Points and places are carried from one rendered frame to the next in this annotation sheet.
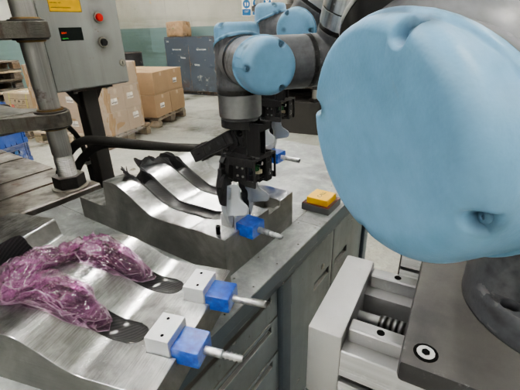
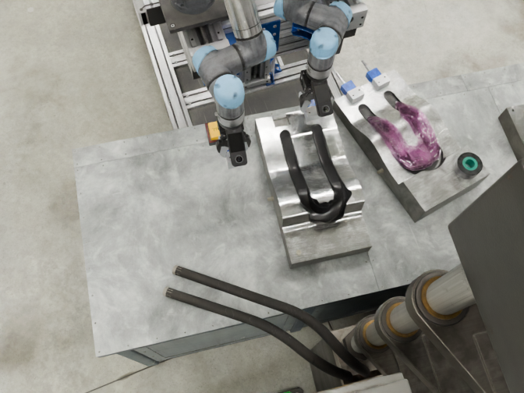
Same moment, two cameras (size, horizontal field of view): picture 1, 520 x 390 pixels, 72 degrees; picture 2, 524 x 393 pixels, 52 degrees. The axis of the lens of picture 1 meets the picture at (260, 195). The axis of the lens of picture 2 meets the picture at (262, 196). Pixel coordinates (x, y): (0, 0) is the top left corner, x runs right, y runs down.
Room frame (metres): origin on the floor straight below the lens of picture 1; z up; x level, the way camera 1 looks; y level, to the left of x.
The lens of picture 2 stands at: (1.47, 0.50, 2.44)
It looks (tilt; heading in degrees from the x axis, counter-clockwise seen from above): 68 degrees down; 218
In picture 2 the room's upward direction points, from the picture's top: 4 degrees clockwise
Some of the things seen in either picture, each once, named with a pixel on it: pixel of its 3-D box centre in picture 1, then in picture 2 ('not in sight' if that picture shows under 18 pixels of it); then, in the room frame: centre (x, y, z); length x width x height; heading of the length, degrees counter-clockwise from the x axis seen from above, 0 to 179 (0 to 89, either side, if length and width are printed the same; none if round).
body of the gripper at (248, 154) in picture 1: (245, 151); (315, 79); (0.63, 0.02, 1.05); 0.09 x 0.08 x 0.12; 55
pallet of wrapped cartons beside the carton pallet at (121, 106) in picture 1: (87, 100); not in sight; (4.62, 2.13, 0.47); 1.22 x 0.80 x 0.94; 68
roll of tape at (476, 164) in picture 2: not in sight; (468, 165); (0.48, 0.54, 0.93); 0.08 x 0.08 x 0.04
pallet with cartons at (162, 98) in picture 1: (135, 95); not in sight; (5.59, 1.83, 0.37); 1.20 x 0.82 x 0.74; 72
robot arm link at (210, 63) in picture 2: not in sight; (217, 66); (0.90, -0.13, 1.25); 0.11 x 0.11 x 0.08; 71
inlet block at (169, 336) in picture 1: (198, 348); (372, 73); (0.36, 0.09, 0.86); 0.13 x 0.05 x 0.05; 72
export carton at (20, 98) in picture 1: (34, 104); not in sight; (5.19, 3.15, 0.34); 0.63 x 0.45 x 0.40; 64
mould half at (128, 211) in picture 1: (181, 196); (311, 181); (0.83, 0.20, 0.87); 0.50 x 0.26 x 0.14; 55
